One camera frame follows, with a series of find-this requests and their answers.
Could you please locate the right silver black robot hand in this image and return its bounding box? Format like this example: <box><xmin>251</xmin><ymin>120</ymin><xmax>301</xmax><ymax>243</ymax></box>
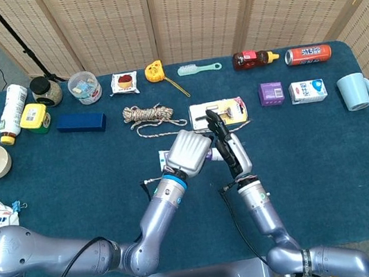
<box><xmin>204</xmin><ymin>103</ymin><xmax>255</xmax><ymax>182</ymax></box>

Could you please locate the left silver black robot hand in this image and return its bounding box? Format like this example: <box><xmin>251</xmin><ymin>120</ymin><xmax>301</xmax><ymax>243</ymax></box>
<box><xmin>159</xmin><ymin>125</ymin><xmax>219</xmax><ymax>181</ymax></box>

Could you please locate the purple white toothpaste tube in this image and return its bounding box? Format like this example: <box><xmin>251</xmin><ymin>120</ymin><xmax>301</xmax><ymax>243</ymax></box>
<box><xmin>157</xmin><ymin>140</ymin><xmax>225</xmax><ymax>171</ymax></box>

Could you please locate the razor in blister pack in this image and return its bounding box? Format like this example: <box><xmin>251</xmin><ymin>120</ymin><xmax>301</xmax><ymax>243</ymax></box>
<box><xmin>187</xmin><ymin>95</ymin><xmax>250</xmax><ymax>132</ymax></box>

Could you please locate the small purple box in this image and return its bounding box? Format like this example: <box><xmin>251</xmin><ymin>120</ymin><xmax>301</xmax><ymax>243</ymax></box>
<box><xmin>257</xmin><ymin>80</ymin><xmax>286</xmax><ymax>109</ymax></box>

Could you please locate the blue table cloth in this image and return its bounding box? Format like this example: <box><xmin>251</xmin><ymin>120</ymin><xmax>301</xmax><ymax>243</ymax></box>
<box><xmin>0</xmin><ymin>32</ymin><xmax>369</xmax><ymax>277</ymax></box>

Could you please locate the mint green brush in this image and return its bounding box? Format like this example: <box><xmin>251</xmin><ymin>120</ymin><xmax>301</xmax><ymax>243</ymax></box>
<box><xmin>176</xmin><ymin>58</ymin><xmax>223</xmax><ymax>78</ymax></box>

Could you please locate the yellow tape measure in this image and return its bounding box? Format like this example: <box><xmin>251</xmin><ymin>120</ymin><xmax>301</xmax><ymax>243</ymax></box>
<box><xmin>142</xmin><ymin>55</ymin><xmax>192</xmax><ymax>105</ymax></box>

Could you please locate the white snack packet red cake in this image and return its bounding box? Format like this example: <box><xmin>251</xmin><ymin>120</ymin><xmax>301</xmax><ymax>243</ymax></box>
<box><xmin>106</xmin><ymin>69</ymin><xmax>141</xmax><ymax>99</ymax></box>

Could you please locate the white blue milk carton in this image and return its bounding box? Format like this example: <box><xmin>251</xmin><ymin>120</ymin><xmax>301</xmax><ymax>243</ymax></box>
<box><xmin>287</xmin><ymin>77</ymin><xmax>329</xmax><ymax>107</ymax></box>

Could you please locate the honey bear bottle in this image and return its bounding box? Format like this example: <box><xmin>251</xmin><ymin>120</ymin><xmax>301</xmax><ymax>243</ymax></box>
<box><xmin>231</xmin><ymin>45</ymin><xmax>282</xmax><ymax>72</ymax></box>

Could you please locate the dark blue rectangular box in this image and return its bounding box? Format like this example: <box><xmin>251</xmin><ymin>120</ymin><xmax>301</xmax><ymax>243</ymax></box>
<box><xmin>55</xmin><ymin>108</ymin><xmax>110</xmax><ymax>140</ymax></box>

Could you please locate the clear plastic tub of clips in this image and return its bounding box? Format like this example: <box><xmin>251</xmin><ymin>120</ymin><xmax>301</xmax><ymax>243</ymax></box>
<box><xmin>65</xmin><ymin>69</ymin><xmax>105</xmax><ymax>108</ymax></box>

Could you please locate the orange soda can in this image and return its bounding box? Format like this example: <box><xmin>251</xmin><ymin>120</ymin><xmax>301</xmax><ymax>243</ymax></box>
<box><xmin>283</xmin><ymin>42</ymin><xmax>334</xmax><ymax>68</ymax></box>

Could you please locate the light blue mug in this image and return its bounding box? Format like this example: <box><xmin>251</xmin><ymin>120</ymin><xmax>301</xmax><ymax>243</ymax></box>
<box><xmin>335</xmin><ymin>71</ymin><xmax>369</xmax><ymax>115</ymax></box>

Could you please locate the bamboo folding screen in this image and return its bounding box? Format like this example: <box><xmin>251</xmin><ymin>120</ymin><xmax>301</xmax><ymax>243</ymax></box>
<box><xmin>0</xmin><ymin>0</ymin><xmax>369</xmax><ymax>246</ymax></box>

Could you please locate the glass jar black lid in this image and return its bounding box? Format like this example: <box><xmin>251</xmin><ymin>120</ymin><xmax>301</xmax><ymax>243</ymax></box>
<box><xmin>28</xmin><ymin>73</ymin><xmax>65</xmax><ymax>111</ymax></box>

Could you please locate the green box yellow lid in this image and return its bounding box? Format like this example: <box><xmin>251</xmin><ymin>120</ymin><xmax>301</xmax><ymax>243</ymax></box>
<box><xmin>17</xmin><ymin>101</ymin><xmax>53</xmax><ymax>138</ymax></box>

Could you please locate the blue binder clip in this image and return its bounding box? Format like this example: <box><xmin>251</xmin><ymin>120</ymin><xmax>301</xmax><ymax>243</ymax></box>
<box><xmin>10</xmin><ymin>199</ymin><xmax>29</xmax><ymax>213</ymax></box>

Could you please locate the white bottle yellow cap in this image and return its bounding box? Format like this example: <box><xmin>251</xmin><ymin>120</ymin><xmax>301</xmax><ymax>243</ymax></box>
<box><xmin>0</xmin><ymin>81</ymin><xmax>36</xmax><ymax>147</ymax></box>

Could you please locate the black tripod stand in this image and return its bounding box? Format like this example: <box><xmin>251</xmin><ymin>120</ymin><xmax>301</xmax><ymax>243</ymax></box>
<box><xmin>0</xmin><ymin>0</ymin><xmax>67</xmax><ymax>92</ymax></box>

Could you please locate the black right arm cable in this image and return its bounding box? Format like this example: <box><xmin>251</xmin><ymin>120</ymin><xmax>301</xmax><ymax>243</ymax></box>
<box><xmin>218</xmin><ymin>170</ymin><xmax>330</xmax><ymax>277</ymax></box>

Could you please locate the coiled braided rope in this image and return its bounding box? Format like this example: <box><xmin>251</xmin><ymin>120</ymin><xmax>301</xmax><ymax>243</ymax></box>
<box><xmin>121</xmin><ymin>87</ymin><xmax>255</xmax><ymax>149</ymax></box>

